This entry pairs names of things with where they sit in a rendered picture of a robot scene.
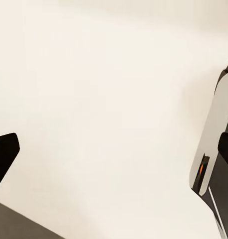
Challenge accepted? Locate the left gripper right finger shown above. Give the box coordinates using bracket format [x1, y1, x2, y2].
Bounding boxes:
[218, 132, 228, 164]

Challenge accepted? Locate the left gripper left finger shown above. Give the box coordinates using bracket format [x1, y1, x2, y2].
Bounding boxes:
[0, 132, 20, 182]

